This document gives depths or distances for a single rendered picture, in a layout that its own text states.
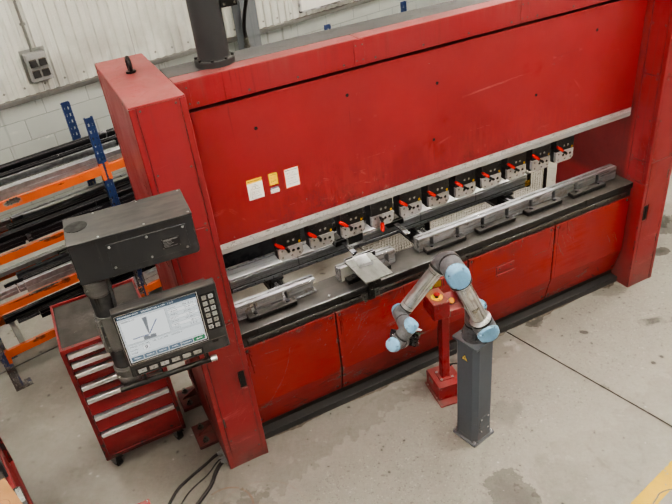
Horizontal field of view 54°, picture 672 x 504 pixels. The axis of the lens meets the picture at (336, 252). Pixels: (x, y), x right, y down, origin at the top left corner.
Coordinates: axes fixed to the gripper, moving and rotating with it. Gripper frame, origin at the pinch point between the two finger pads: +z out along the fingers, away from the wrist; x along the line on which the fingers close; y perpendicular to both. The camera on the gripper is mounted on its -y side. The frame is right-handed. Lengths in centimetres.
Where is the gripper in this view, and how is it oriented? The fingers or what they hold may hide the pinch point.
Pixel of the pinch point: (414, 333)
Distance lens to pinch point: 367.8
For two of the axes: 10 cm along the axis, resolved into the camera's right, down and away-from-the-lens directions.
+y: 8.6, 2.0, -4.7
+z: 4.8, -0.5, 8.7
